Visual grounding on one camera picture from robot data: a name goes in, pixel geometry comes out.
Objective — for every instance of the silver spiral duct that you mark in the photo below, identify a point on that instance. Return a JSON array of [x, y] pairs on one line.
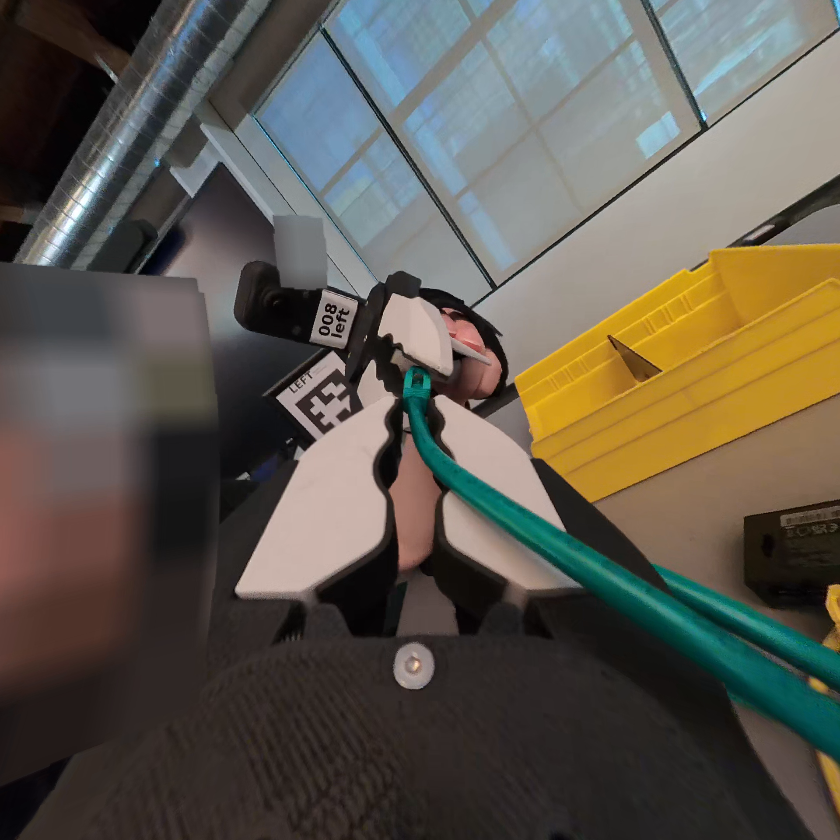
[[131, 131]]

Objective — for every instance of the yellow plastic bin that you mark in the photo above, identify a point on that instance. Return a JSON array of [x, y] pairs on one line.
[[722, 407]]

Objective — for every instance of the black white marker board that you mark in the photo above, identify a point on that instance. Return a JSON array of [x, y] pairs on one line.
[[328, 407]]

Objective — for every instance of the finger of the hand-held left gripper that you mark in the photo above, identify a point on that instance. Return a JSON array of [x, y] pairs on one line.
[[420, 331], [469, 353]]

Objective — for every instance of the large grid window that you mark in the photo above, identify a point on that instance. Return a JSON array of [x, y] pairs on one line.
[[525, 131]]

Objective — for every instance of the person's left hand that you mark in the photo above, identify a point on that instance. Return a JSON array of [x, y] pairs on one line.
[[476, 380]]

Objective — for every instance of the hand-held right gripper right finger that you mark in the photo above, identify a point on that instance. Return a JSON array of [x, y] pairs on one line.
[[485, 453]]

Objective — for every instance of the black ethernet switch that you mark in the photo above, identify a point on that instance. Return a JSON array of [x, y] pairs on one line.
[[787, 558]]

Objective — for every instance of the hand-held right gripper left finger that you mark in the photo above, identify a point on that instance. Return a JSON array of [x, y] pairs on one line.
[[321, 512]]

